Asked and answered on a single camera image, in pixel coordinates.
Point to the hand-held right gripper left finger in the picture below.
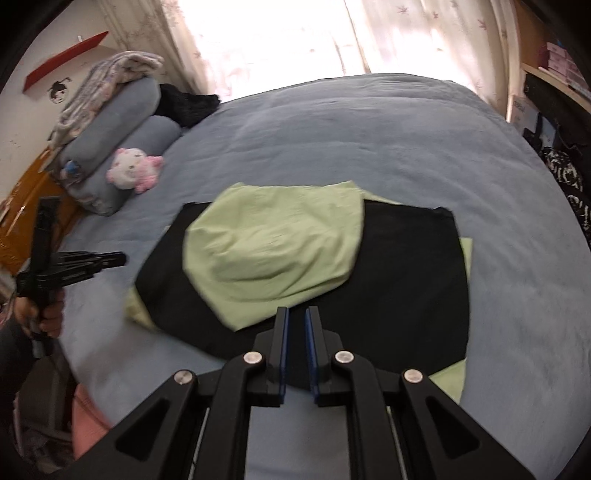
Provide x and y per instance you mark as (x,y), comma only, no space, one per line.
(285,355)

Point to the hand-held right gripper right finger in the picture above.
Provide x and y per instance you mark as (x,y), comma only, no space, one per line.
(310,355)

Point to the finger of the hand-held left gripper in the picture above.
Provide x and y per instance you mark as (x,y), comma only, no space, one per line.
(108,255)
(111,264)

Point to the green and black jacket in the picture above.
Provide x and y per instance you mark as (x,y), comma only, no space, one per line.
(277,240)

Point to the person's left hand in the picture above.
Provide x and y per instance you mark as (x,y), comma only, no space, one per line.
(48,323)

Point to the rolled blue quilt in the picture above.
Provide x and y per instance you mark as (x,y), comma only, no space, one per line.
(115,194)
(124,110)

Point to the wooden headboard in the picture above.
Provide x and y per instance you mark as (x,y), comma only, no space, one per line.
(27,207)

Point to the pink and white plush toy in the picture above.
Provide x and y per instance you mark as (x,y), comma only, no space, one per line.
(131,170)

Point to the cartoon print cloth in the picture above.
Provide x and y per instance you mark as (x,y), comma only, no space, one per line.
(71,168)

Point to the pink cloth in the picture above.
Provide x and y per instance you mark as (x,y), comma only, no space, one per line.
(87,424)

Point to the black fuzzy cloth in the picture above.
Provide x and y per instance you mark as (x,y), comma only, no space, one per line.
(189,106)

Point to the floral patterned blanket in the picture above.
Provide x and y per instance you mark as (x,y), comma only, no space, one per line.
(106,74)

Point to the blue fleece bed blanket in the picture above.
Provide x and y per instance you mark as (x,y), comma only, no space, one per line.
(369,138)

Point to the black and white patterned garment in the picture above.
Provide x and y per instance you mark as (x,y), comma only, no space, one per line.
(570,184)

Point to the white box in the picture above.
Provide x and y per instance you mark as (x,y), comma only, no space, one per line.
(521,113)

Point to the leaf print curtain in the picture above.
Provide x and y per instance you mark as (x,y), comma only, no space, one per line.
(415,37)

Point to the black bag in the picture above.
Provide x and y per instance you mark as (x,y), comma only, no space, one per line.
(558,110)

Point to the stack of pink boxes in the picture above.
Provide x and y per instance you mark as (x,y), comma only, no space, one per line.
(561,60)

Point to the wooden bookshelf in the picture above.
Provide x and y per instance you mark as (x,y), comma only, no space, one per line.
(531,37)

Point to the cartoon figure wall sticker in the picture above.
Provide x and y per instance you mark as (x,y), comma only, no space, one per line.
(59,90)

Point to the red wall shelf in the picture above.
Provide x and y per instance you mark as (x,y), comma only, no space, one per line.
(60,60)

